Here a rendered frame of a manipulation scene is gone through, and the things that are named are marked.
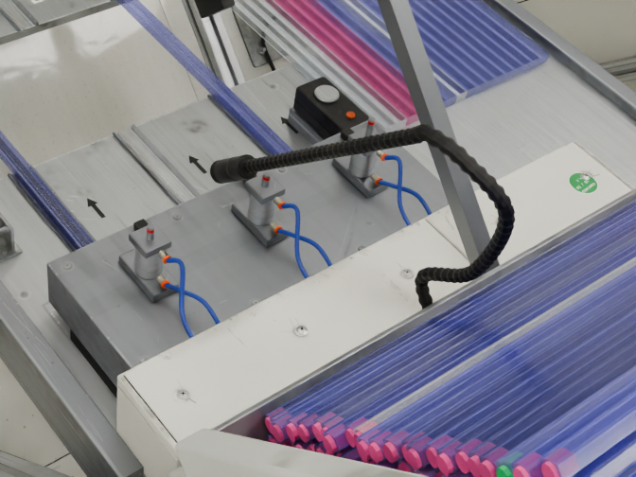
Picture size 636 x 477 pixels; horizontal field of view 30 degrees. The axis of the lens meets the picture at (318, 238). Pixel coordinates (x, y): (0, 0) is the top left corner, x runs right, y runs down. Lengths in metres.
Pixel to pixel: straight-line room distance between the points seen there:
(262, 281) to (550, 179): 0.28
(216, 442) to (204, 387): 0.17
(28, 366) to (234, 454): 0.34
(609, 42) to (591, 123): 1.09
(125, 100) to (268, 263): 1.30
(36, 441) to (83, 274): 0.59
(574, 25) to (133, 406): 1.69
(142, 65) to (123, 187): 1.17
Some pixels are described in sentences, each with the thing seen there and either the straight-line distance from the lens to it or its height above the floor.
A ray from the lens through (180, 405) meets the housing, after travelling 0.85.
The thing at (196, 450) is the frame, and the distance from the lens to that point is 0.70.
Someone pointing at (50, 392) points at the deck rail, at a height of 1.14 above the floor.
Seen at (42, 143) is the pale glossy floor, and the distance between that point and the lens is 2.17.
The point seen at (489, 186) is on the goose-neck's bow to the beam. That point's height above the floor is 1.53.
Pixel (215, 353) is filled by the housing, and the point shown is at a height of 1.26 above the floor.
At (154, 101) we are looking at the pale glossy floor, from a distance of 2.26.
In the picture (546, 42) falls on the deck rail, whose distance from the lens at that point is 1.35.
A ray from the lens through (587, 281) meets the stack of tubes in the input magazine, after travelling 0.78.
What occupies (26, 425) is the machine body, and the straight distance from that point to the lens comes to 1.50.
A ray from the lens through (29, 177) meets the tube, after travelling 1.09.
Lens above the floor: 2.04
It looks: 58 degrees down
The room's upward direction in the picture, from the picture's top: 86 degrees clockwise
